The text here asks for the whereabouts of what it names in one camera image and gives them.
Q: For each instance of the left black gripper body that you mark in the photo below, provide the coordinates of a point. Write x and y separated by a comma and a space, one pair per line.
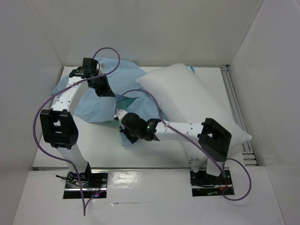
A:
101, 86

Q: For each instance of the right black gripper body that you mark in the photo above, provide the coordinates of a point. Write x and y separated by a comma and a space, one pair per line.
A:
126, 132

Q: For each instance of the light blue pillowcase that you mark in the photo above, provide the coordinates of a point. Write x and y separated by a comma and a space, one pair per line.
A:
100, 110

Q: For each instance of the white pillow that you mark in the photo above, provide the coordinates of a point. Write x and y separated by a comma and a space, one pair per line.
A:
191, 97

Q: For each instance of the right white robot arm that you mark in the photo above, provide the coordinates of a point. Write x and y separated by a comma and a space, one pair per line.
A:
209, 137

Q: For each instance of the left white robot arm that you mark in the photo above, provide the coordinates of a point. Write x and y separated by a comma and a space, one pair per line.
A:
58, 126

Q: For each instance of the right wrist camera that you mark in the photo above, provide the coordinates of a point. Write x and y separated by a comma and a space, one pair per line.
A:
120, 114

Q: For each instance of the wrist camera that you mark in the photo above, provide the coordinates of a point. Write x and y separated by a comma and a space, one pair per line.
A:
120, 114
89, 65

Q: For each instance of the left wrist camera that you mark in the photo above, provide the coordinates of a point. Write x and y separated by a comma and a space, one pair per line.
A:
89, 65

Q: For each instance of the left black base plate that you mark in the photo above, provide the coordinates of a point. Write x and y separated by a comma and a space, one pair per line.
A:
95, 186

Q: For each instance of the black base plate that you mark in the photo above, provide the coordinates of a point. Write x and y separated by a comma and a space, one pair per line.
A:
95, 186
203, 184

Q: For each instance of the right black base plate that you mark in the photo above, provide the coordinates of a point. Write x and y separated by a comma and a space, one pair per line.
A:
203, 184

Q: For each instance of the aluminium rail frame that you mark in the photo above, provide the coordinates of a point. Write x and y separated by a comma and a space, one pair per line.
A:
247, 150

